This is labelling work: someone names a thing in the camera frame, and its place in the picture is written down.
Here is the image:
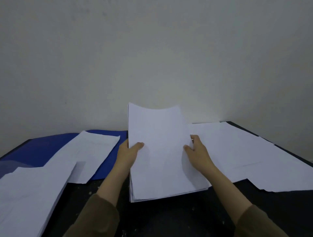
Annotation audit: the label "person's right hand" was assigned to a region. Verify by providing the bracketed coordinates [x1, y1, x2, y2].
[183, 135, 216, 174]

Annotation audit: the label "person's left hand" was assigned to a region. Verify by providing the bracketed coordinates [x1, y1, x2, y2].
[115, 139, 145, 174]

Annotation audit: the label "stack of white paper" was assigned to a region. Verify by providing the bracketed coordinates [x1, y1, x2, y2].
[128, 103, 212, 203]

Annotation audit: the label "person's left forearm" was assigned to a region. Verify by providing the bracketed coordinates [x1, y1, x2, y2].
[63, 165, 130, 237]

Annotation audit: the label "person's right forearm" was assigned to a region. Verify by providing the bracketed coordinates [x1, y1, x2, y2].
[201, 164, 290, 237]

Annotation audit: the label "white paper sheet on folder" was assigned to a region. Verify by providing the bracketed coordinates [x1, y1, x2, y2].
[44, 131, 121, 184]

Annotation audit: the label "spread white paper sheets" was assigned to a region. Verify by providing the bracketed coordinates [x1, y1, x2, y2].
[187, 122, 313, 192]

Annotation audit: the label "blue plastic folder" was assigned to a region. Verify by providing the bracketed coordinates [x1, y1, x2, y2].
[0, 130, 128, 181]

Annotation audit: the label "large pile of white paper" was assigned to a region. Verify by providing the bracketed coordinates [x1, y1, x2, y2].
[0, 161, 86, 237]

